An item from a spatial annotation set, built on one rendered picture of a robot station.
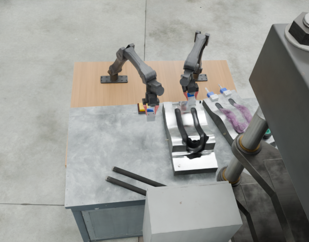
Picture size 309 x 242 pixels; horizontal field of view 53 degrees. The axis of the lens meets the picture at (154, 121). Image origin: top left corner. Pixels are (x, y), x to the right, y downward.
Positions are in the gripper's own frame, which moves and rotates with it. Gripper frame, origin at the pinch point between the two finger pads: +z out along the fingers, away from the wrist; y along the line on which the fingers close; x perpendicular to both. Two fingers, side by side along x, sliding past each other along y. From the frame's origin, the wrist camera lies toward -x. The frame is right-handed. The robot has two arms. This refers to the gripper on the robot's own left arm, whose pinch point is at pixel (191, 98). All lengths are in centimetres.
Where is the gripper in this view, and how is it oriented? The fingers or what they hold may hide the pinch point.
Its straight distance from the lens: 206.3
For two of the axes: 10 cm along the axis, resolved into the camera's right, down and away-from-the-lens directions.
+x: -0.7, -5.5, 8.3
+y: 9.8, -1.8, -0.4
